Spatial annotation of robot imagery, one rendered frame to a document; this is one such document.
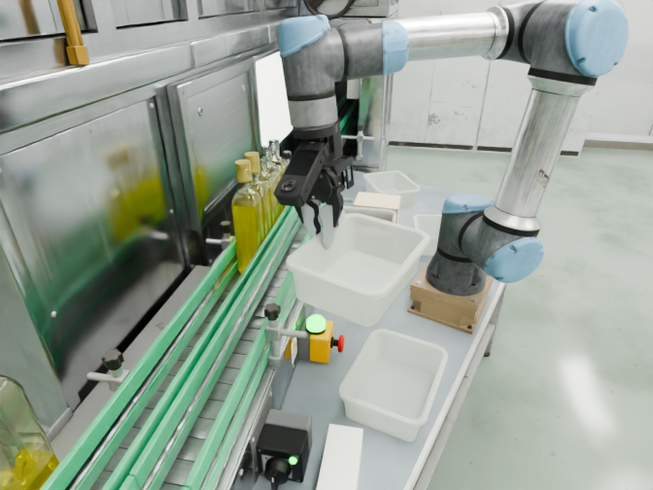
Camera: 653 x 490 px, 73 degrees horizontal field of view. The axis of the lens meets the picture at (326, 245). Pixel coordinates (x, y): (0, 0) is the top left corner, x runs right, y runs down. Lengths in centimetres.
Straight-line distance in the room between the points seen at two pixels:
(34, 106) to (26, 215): 15
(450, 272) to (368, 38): 62
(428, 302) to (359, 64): 67
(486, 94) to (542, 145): 399
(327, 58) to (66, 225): 48
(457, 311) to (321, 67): 71
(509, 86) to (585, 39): 405
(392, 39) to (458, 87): 416
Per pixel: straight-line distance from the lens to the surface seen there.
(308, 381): 101
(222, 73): 122
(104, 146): 88
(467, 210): 106
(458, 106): 491
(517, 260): 98
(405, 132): 496
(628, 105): 577
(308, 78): 68
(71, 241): 82
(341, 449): 84
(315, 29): 68
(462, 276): 113
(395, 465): 90
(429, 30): 90
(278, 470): 81
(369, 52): 71
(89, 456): 76
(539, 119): 93
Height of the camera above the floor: 149
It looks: 30 degrees down
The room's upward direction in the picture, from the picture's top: straight up
